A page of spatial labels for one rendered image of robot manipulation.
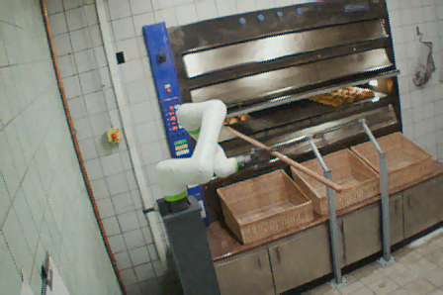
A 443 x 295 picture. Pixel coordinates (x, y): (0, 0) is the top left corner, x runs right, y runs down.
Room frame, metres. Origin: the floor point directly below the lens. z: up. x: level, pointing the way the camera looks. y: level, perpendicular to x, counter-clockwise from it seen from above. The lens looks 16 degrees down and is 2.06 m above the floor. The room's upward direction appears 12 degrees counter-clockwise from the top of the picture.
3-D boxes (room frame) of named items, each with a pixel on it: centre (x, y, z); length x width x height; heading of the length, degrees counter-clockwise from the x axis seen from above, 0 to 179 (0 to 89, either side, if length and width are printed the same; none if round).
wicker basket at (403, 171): (3.29, -1.39, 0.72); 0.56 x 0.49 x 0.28; 103
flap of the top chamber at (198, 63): (3.40, -0.73, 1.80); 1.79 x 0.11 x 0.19; 104
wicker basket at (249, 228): (3.00, -0.22, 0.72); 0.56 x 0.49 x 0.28; 104
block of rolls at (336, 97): (3.97, -1.18, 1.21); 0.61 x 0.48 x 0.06; 14
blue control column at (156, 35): (4.05, 0.52, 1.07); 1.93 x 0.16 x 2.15; 14
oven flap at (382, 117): (3.40, -0.73, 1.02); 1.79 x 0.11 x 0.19; 104
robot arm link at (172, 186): (2.11, 0.26, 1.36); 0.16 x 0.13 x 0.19; 69
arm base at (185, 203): (2.10, 0.33, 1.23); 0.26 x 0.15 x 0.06; 104
